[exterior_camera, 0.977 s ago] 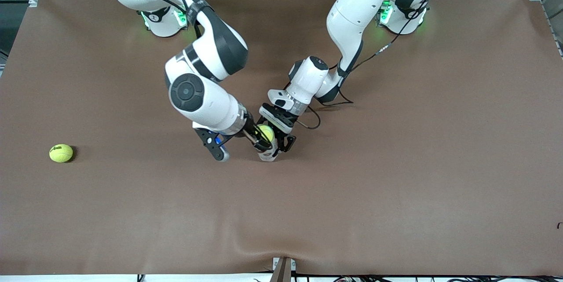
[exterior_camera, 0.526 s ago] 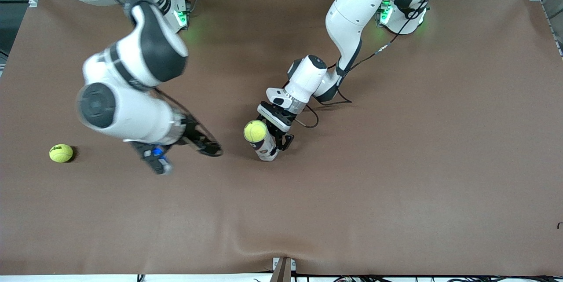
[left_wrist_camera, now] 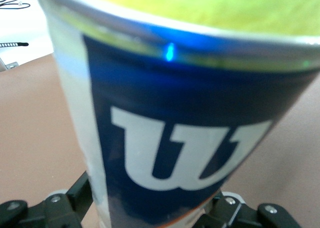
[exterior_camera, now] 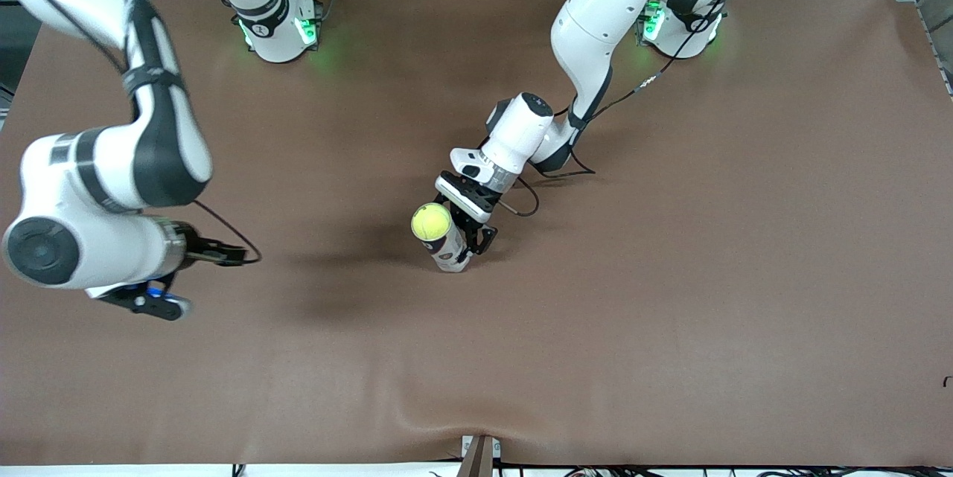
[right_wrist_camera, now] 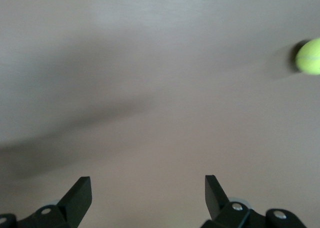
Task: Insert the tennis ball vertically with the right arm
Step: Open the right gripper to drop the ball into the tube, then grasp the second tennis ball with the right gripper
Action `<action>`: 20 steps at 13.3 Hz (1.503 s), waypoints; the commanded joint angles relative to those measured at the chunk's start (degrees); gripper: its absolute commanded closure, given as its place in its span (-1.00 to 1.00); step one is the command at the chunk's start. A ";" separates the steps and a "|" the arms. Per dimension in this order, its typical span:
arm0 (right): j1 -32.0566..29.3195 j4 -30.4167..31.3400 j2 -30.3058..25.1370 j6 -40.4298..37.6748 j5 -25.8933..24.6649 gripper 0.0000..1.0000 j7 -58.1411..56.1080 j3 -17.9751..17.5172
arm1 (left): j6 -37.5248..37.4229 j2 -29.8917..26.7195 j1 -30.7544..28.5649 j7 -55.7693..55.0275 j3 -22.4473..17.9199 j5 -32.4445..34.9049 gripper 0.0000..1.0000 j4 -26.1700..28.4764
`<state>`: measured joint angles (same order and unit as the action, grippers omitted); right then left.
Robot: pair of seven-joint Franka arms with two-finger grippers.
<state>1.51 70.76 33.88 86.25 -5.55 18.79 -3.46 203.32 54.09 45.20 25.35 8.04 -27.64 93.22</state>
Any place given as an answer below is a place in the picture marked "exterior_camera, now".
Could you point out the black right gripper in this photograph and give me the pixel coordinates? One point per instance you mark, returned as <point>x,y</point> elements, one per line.
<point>198,248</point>

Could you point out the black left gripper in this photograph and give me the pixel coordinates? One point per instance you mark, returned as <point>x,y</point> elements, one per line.
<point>472,227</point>

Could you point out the yellow-green tennis ball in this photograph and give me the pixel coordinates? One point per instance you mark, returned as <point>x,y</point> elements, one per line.
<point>432,222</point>

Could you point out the white blue tennis ball can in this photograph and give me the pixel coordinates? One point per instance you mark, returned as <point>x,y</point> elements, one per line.
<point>450,257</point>

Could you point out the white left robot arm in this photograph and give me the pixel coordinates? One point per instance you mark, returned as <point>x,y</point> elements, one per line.
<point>595,23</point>

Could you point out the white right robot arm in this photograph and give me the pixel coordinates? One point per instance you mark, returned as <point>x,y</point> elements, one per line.
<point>112,164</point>

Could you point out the brown table mat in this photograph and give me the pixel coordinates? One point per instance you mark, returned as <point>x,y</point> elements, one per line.
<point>670,276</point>

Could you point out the metal table clamp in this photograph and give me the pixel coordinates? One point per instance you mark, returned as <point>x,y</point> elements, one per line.
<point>480,458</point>

